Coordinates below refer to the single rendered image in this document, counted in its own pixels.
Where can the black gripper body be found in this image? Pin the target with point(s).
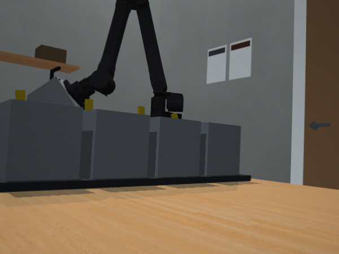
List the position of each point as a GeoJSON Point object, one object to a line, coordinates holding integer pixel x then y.
{"type": "Point", "coordinates": [156, 113]}

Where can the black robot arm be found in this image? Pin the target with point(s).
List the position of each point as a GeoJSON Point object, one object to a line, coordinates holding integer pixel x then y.
{"type": "Point", "coordinates": [102, 81]}

